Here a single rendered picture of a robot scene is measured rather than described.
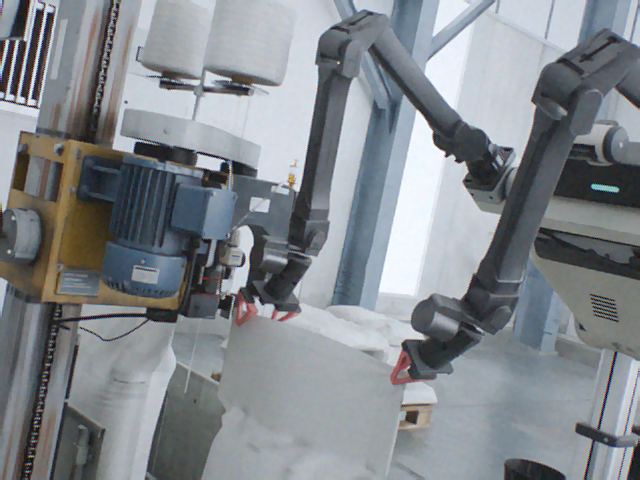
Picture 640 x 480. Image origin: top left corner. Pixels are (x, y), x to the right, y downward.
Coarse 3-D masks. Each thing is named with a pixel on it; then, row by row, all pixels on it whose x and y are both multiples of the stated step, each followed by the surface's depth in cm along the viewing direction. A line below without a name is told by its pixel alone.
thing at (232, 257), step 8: (240, 232) 179; (232, 240) 179; (240, 240) 180; (232, 248) 178; (224, 256) 179; (232, 256) 178; (240, 256) 180; (216, 264) 181; (224, 264) 179; (232, 264) 179; (240, 264) 180
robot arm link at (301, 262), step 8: (288, 256) 168; (296, 256) 169; (304, 256) 171; (288, 264) 170; (296, 264) 169; (304, 264) 169; (288, 272) 170; (296, 272) 170; (304, 272) 171; (296, 280) 171
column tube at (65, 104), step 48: (96, 0) 160; (96, 48) 162; (48, 96) 165; (96, 144) 165; (48, 192) 160; (0, 336) 168; (0, 384) 166; (48, 384) 167; (0, 432) 163; (48, 432) 169
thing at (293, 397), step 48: (240, 336) 179; (288, 336) 164; (240, 384) 177; (288, 384) 163; (336, 384) 157; (384, 384) 152; (240, 432) 170; (288, 432) 162; (336, 432) 156; (384, 432) 150
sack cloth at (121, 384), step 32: (96, 320) 223; (128, 320) 213; (96, 352) 211; (128, 352) 205; (160, 352) 204; (96, 384) 207; (128, 384) 204; (160, 384) 210; (96, 416) 206; (128, 416) 206; (128, 448) 208
